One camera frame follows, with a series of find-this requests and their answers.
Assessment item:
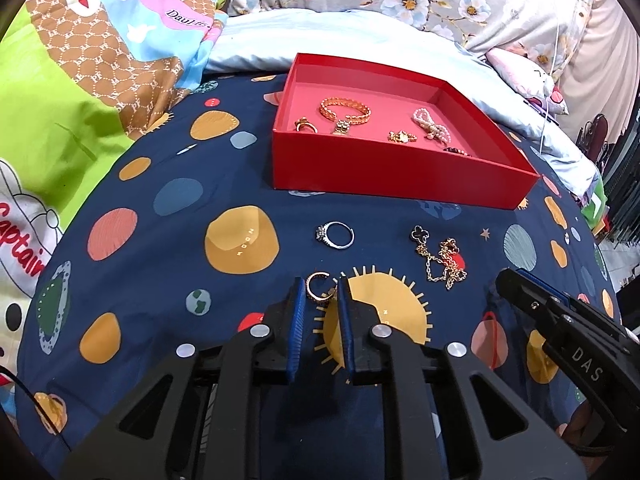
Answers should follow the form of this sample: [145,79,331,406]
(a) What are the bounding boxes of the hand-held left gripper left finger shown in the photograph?
[60,276,307,480]

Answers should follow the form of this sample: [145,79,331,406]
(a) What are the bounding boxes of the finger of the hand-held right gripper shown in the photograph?
[517,268,640,347]
[495,267,628,433]

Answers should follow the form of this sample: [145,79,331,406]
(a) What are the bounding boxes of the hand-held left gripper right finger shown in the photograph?
[336,274,588,480]

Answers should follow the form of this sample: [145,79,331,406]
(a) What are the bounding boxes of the red cardboard box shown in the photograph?
[271,52,542,211]

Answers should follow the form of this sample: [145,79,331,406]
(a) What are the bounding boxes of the white pearl bracelet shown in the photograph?
[412,108,451,143]

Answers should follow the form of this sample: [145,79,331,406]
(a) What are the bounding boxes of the gold chain bangle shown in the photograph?
[320,97,373,126]

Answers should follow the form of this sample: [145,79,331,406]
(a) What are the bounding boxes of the green cloth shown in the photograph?
[580,192,608,226]

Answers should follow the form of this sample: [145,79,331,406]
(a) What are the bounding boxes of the dark metal rack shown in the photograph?
[575,115,640,246]

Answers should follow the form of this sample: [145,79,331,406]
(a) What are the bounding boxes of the pink cartoon pillow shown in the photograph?
[485,47,568,116]

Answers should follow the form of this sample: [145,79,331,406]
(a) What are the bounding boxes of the beige curtain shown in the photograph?
[557,0,640,161]

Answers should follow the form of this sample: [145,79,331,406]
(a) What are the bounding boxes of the light blue quilt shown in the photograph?
[205,7,601,201]

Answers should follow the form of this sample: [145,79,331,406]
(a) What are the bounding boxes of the cartoon monkey printed blanket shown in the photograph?
[0,0,231,411]

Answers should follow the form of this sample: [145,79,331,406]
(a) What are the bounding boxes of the silver stone ring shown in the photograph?
[315,221,356,250]

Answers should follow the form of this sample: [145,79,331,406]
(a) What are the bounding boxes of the gold clover chain necklace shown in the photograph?
[410,226,468,291]

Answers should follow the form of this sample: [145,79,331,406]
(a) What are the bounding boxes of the white cable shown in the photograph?
[537,10,563,151]

